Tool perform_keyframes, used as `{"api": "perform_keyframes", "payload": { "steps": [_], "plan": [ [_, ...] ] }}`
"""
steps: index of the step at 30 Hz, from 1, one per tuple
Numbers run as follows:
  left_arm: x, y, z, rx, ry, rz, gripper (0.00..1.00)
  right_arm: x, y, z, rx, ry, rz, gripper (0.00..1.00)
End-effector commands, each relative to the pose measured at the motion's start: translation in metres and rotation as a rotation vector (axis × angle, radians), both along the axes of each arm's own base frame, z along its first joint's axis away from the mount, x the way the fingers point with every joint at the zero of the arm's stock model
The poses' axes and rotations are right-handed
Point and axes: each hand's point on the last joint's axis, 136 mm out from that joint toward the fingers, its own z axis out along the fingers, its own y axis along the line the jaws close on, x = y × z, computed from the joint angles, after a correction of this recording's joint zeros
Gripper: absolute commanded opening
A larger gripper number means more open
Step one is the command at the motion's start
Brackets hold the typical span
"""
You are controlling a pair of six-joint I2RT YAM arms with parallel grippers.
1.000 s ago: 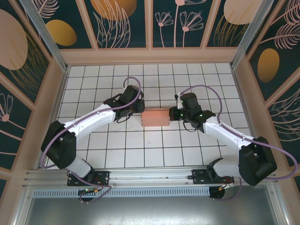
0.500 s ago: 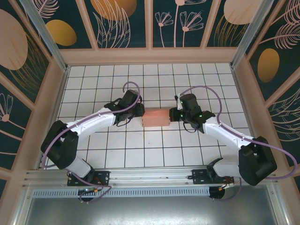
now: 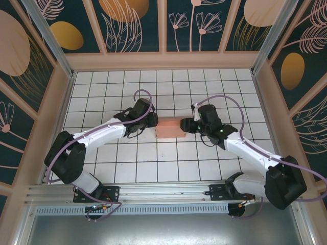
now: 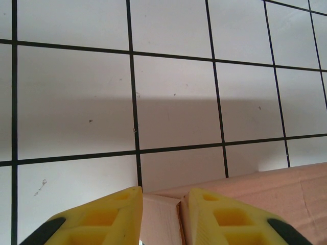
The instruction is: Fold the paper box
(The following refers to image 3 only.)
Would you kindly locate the yellow power connector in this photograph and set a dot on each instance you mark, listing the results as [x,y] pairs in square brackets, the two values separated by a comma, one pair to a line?
[242,205]
[104,209]

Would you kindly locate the aluminium side rail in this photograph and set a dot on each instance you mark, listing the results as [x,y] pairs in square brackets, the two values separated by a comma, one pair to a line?
[261,102]
[65,102]

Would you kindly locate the cream oval wall panel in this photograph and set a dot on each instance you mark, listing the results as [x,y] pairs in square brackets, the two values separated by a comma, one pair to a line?
[15,51]

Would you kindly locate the gold oval fern wall panel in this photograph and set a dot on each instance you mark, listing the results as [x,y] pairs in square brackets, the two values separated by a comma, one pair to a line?
[293,69]

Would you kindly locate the gold oval feather wall panel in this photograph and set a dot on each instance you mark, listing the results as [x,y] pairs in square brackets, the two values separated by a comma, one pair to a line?
[66,35]

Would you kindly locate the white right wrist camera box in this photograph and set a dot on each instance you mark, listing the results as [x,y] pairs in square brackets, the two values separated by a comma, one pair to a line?
[195,112]

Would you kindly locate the pink paper box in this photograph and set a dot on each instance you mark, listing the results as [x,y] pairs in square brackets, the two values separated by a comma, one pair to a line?
[169,127]

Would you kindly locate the pink ferns wall panel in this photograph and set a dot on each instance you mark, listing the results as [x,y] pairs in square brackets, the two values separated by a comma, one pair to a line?
[311,132]

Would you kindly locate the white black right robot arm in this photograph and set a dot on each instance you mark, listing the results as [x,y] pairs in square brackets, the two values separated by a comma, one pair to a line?
[250,153]

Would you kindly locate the cream disc gold lines panel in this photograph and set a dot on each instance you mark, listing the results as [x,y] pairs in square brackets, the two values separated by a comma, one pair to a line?
[255,15]

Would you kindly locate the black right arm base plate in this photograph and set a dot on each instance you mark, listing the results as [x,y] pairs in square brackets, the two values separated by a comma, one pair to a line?
[217,194]

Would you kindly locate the single flower wall panel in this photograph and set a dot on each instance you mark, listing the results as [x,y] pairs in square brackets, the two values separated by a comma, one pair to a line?
[10,132]

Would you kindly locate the grey metal sheet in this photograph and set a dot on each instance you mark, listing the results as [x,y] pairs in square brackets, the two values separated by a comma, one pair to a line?
[166,229]

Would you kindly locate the pink flowers wall panel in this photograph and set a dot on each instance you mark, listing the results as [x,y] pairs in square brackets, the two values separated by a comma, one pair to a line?
[196,25]

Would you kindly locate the gold disc leaves wall panel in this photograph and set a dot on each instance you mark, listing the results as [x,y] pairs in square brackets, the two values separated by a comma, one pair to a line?
[122,23]

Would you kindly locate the aluminium corner post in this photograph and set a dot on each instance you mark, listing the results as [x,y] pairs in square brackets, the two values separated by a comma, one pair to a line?
[51,40]
[270,35]

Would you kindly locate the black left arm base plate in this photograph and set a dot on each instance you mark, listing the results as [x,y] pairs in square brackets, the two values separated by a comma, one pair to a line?
[112,192]

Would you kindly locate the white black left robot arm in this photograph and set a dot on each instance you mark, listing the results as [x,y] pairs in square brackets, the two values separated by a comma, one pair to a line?
[99,137]

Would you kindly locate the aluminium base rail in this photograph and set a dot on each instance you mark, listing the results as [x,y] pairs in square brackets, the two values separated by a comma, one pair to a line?
[166,191]

